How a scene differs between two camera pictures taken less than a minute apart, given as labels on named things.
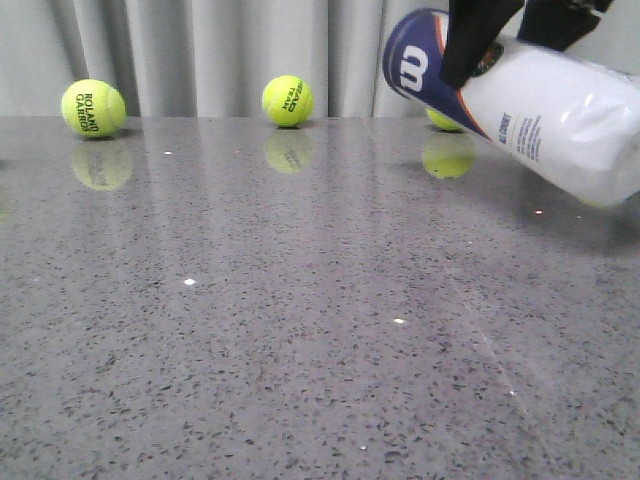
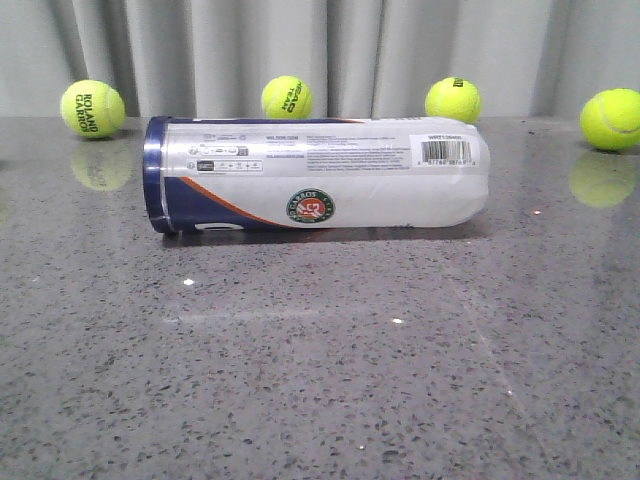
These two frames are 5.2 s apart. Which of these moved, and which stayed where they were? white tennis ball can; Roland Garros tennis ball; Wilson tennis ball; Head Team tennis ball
Moved: white tennis ball can; Wilson tennis ball
Stayed: Roland Garros tennis ball; Head Team tennis ball
